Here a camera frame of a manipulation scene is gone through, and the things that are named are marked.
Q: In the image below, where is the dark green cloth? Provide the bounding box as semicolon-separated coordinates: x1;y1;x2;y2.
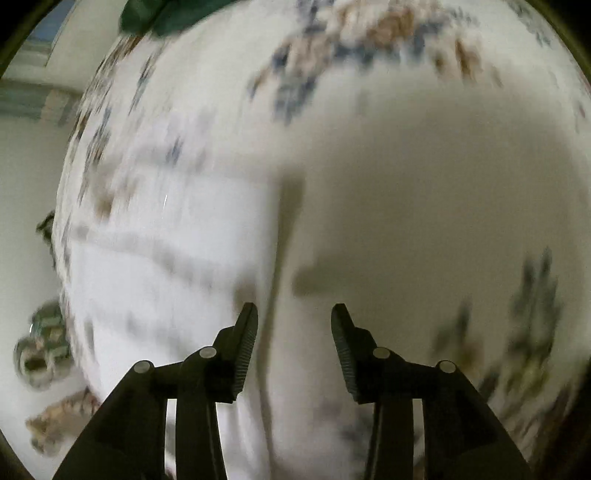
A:
119;0;241;38

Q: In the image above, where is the brown patterned slipper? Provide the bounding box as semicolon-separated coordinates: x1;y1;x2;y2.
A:
25;388;102;455

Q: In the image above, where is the white striped garment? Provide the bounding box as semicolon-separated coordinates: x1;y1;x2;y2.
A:
55;173;278;407

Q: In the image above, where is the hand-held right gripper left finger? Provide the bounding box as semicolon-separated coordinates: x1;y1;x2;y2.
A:
52;302;259;480

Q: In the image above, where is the floral printed bed sheet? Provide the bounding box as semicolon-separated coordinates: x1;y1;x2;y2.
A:
52;0;591;480

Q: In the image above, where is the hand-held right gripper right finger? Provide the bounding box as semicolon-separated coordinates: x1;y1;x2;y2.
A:
331;303;532;480

